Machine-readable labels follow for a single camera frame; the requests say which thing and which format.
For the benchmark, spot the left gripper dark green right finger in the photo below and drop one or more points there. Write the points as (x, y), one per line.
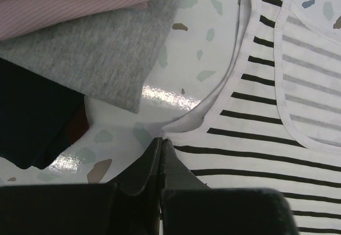
(188, 206)

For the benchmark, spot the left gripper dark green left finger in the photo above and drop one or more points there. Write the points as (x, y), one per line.
(127, 204)

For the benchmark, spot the striped black white tank top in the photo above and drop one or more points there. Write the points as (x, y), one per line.
(274, 121)

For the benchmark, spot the folded dark tank top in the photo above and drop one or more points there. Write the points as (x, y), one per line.
(39, 118)

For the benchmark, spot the folded grey tank top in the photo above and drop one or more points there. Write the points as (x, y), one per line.
(106, 56)

